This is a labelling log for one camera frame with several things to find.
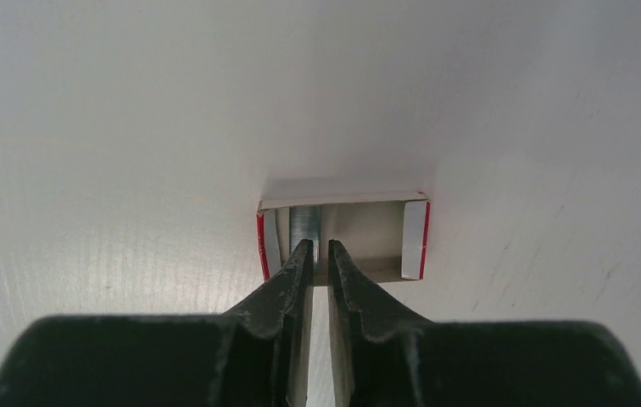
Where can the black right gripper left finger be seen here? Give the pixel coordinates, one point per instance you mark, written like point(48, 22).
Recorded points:
point(254, 354)

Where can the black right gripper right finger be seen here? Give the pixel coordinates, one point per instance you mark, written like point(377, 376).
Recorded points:
point(385, 354)

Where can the open grey staple box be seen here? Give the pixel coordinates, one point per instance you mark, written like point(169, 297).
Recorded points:
point(385, 233)

